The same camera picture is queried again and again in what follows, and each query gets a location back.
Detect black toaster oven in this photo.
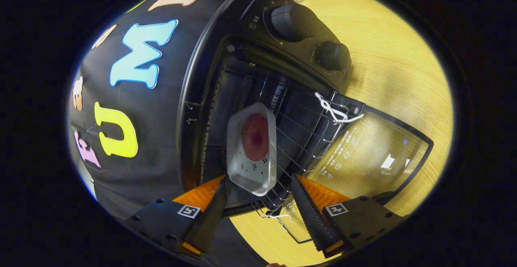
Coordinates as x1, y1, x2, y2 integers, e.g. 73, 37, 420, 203
178, 0, 435, 245

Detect metal wire oven rack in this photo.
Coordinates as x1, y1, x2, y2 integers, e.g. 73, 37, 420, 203
220, 69, 352, 219

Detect white square plate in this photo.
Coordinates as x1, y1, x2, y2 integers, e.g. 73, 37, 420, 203
226, 102, 277, 197

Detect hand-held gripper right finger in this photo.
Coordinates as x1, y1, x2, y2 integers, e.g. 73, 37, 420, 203
290, 174, 404, 259

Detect pink round ham slice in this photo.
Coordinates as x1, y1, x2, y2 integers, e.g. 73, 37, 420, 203
242, 113, 269, 162

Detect black backdrop cloth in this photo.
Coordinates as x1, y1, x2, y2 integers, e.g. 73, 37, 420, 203
67, 0, 251, 255

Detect white string tie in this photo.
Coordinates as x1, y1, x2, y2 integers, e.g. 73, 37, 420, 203
265, 212, 293, 222
315, 92, 365, 124

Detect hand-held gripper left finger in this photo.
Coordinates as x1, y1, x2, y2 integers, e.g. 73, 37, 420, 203
125, 175, 230, 257

